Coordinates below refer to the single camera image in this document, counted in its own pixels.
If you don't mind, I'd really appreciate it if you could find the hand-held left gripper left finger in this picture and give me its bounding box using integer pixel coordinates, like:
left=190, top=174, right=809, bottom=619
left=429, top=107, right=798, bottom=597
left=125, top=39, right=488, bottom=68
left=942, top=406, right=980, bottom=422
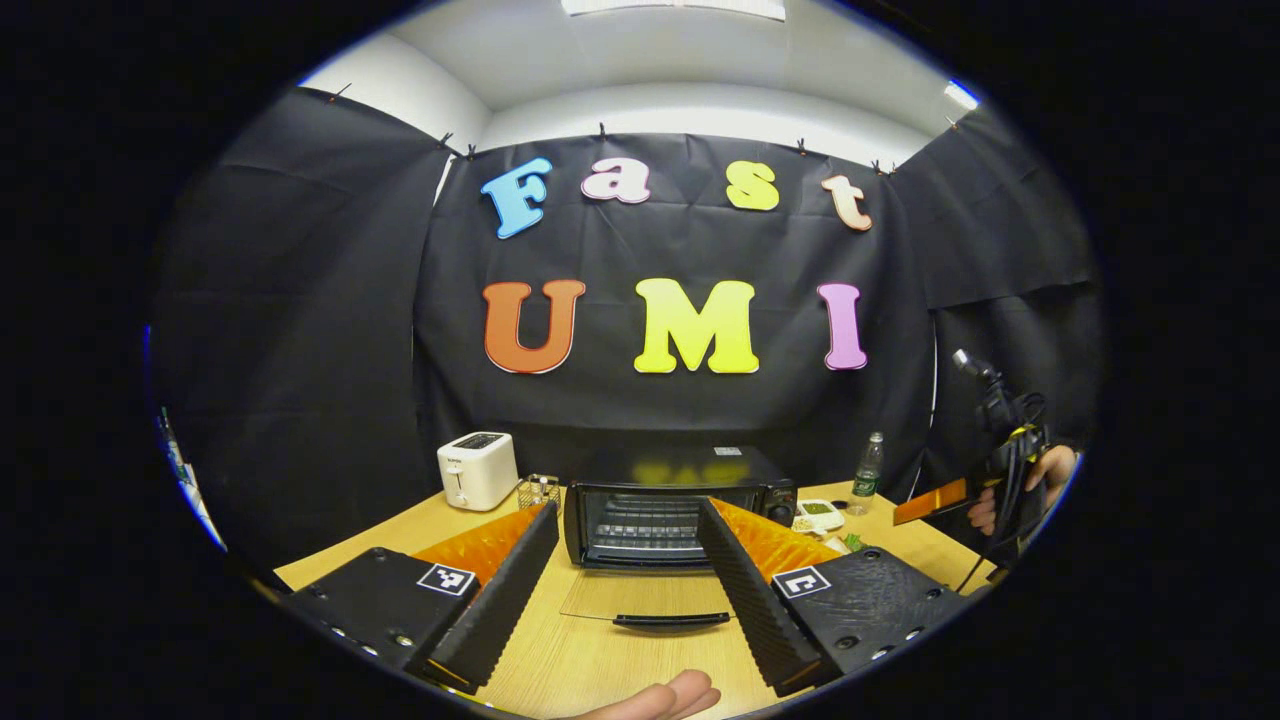
left=285, top=502, right=560, bottom=692

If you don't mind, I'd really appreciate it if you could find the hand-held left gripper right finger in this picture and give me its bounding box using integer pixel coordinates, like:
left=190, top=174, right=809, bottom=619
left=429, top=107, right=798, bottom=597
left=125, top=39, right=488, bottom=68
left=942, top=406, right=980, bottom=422
left=697, top=496, right=974, bottom=699

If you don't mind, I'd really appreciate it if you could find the black electric oven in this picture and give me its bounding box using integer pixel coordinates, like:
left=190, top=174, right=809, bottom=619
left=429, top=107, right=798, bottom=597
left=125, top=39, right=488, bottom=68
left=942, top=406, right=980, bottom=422
left=559, top=446, right=799, bottom=632

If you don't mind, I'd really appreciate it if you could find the clear plastic water bottle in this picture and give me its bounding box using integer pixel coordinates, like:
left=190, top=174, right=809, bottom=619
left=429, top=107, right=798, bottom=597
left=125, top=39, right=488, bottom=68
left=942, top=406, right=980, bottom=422
left=849, top=431, right=887, bottom=517

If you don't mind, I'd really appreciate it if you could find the white divided seasoning dish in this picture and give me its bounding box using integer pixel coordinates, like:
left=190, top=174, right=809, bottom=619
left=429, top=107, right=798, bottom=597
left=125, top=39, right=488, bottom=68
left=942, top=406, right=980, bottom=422
left=794, top=497, right=847, bottom=534

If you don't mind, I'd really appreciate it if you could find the white toaster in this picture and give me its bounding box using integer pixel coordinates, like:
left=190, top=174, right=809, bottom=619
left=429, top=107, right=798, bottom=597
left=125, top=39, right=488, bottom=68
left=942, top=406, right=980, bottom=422
left=436, top=431, right=522, bottom=513

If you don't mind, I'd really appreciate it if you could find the black backdrop cloth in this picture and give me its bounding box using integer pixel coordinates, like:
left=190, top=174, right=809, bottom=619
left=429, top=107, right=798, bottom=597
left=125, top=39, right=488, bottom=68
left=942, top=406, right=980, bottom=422
left=150, top=88, right=1101, bottom=581

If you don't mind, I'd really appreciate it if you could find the bright lit window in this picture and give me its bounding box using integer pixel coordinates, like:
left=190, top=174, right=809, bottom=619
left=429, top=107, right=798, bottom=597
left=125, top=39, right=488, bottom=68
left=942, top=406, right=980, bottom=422
left=145, top=325, right=227, bottom=553

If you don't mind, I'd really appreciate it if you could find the large ceiling light panel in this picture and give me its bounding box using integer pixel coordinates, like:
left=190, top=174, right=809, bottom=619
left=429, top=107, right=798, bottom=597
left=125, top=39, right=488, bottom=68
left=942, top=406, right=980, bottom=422
left=560, top=0, right=787, bottom=22

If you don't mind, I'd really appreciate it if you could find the small wire condiment rack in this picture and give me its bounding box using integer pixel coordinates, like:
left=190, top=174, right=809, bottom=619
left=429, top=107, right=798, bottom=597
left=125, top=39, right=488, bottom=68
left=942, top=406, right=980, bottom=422
left=517, top=473, right=564, bottom=514

